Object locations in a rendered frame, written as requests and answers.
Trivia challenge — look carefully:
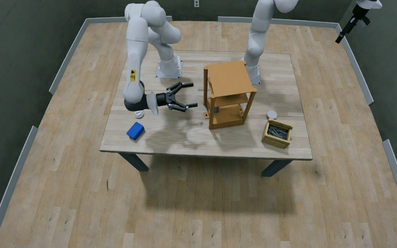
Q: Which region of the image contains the blue rectangular box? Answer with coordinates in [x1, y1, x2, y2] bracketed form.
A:
[126, 122, 144, 140]

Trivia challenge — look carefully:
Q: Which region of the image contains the grey cylinder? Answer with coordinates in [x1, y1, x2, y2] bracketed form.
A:
[266, 110, 277, 120]

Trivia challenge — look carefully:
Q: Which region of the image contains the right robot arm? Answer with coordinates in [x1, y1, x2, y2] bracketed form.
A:
[123, 0, 181, 116]

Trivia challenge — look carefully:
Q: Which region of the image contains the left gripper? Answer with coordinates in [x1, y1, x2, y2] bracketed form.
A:
[335, 4, 369, 44]

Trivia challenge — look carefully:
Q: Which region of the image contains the tan wooden shelving unit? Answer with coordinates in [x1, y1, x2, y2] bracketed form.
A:
[204, 60, 257, 130]

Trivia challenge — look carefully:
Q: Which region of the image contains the light wooden crate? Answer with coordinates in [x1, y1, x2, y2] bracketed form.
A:
[261, 118, 294, 149]

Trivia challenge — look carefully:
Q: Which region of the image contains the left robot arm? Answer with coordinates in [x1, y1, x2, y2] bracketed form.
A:
[241, 0, 382, 81]

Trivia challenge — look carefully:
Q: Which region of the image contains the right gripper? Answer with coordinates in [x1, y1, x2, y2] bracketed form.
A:
[156, 82, 198, 112]

